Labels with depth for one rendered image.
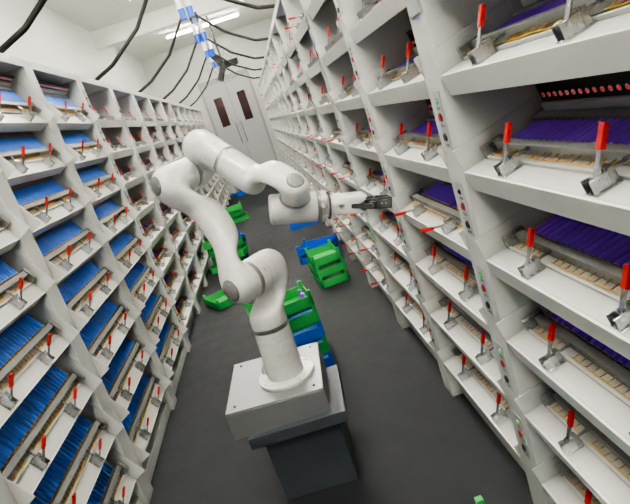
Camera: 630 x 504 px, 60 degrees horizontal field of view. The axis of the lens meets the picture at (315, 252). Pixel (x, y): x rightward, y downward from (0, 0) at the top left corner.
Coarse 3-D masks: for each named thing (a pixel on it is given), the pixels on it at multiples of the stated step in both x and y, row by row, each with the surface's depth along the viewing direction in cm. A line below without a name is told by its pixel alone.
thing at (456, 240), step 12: (420, 180) 184; (432, 180) 184; (408, 192) 184; (420, 192) 183; (396, 204) 185; (408, 204) 185; (408, 216) 177; (420, 216) 168; (432, 216) 161; (420, 228) 170; (456, 228) 143; (444, 240) 146; (456, 240) 136; (468, 252) 129
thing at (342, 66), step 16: (320, 16) 234; (336, 16) 235; (320, 32) 236; (336, 64) 239; (336, 80) 241; (336, 112) 247; (352, 112) 245; (352, 128) 247; (352, 160) 250; (368, 160) 251; (368, 224) 266; (400, 320) 271
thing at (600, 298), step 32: (512, 224) 116; (544, 224) 112; (576, 224) 104; (512, 256) 112; (544, 256) 102; (576, 256) 94; (608, 256) 90; (544, 288) 96; (576, 288) 90; (608, 288) 84; (576, 320) 87; (608, 320) 77
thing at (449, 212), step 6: (414, 198) 181; (420, 198) 175; (426, 198) 171; (426, 204) 169; (432, 204) 163; (438, 204) 160; (438, 210) 159; (444, 210) 152; (450, 210) 149; (456, 210) 147; (438, 216) 155; (450, 216) 149; (456, 216) 143
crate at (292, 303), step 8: (296, 288) 267; (304, 288) 262; (288, 296) 267; (296, 296) 268; (248, 304) 261; (288, 304) 247; (296, 304) 248; (304, 304) 249; (312, 304) 250; (248, 312) 262; (288, 312) 248; (296, 312) 249
